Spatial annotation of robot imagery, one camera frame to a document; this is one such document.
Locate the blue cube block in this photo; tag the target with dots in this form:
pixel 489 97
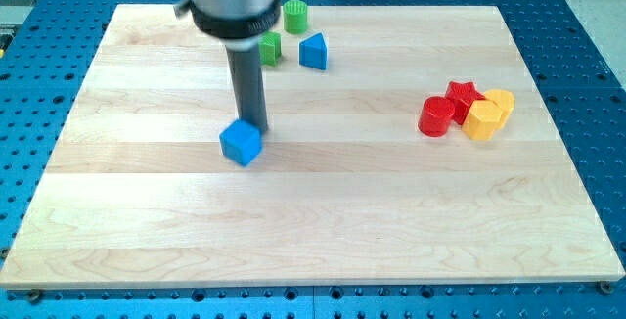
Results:
pixel 240 142

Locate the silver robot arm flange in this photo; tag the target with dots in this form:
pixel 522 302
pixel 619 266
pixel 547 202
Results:
pixel 238 24

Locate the blue triangular prism block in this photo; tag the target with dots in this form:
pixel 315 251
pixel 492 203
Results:
pixel 313 52

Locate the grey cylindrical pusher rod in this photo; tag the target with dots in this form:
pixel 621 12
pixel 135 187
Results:
pixel 246 74

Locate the green ridged block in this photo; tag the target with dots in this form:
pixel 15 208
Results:
pixel 270 46

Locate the red cylinder block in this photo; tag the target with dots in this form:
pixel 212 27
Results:
pixel 436 116

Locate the green cylinder block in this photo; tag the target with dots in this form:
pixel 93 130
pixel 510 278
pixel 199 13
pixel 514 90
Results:
pixel 295 14

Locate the red star block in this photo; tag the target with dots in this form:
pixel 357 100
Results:
pixel 462 95

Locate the yellow hexagon block front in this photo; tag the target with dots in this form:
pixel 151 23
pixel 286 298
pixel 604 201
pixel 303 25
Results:
pixel 482 120

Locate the yellow hexagon block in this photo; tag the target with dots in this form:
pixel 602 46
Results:
pixel 482 120
pixel 504 100

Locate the light wooden board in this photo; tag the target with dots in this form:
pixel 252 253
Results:
pixel 346 191

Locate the yellow hexagon block rear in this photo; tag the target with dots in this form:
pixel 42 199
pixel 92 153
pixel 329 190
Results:
pixel 504 100

